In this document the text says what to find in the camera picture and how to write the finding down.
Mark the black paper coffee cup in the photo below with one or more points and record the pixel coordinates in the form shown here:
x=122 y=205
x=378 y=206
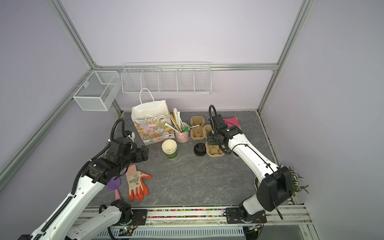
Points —
x=235 y=154

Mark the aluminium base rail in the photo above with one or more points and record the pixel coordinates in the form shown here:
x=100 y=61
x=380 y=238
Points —
x=187 y=222

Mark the orange white work glove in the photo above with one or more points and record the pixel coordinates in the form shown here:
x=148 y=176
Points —
x=137 y=188

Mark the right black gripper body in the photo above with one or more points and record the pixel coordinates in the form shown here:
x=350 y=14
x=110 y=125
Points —
x=211 y=138

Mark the purple pink silicone spatula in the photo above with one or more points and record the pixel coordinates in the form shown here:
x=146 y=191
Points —
x=113 y=185

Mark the small white mesh basket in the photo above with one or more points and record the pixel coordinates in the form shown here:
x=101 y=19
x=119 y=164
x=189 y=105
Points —
x=98 y=91

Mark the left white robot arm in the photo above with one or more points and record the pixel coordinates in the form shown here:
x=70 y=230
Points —
x=94 y=175

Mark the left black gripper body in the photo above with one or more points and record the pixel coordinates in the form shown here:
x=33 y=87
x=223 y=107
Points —
x=136 y=156

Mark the green paper coffee cup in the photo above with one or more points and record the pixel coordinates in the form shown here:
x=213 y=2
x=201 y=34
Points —
x=169 y=147

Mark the white cartoon paper gift bag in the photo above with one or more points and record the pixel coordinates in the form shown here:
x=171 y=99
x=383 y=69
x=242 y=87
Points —
x=153 y=121

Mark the brown pulp cup carrier stack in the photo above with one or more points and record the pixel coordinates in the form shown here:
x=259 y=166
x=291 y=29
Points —
x=197 y=129

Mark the potted green plant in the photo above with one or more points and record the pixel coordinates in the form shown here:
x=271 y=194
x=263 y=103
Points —
x=297 y=181

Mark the long white wire shelf basket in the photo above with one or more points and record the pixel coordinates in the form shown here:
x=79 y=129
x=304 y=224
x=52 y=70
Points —
x=167 y=77

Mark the stack of black cup lids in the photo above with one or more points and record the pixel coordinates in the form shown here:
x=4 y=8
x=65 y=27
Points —
x=200 y=149

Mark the pink cup of stirrers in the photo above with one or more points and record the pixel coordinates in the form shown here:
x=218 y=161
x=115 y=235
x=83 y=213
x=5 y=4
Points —
x=178 y=126

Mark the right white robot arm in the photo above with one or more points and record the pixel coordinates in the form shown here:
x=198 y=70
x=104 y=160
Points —
x=273 y=183

